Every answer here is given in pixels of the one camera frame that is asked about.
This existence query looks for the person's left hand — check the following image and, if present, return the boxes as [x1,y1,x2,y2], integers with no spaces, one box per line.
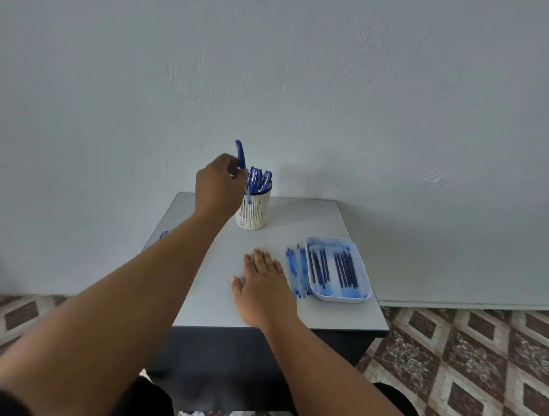
[195,153,250,220]

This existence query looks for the person's right hand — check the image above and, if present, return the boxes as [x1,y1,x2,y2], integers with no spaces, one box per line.
[231,248,299,331]

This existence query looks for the blue capped pen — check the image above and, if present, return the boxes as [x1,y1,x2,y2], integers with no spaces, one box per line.
[235,140,252,205]

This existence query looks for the person's right forearm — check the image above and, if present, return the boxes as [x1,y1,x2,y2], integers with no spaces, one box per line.
[257,316,405,416]

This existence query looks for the person's left forearm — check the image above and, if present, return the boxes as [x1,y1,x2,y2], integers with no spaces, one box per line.
[0,210,230,416]

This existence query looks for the row of clear blue barrels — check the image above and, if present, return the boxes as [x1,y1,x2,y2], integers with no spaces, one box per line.
[286,244,314,301]

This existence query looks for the bunch of blue pens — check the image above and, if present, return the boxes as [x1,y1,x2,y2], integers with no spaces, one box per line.
[246,166,274,195]

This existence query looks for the grey table with dark base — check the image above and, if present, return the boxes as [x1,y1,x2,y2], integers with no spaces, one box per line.
[141,192,390,416]

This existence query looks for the white perforated pen holder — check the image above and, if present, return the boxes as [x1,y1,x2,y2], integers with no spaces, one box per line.
[234,185,272,231]

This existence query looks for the row of dark pen refills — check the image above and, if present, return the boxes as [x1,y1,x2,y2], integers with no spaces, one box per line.
[307,244,364,298]

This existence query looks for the white plastic tray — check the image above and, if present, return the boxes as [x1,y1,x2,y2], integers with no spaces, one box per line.
[305,237,373,303]

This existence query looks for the person's black trousers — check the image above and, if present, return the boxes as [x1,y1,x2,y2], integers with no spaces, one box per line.
[112,374,420,416]

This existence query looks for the person's black sleeve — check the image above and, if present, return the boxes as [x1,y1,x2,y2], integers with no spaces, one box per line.
[0,389,33,416]

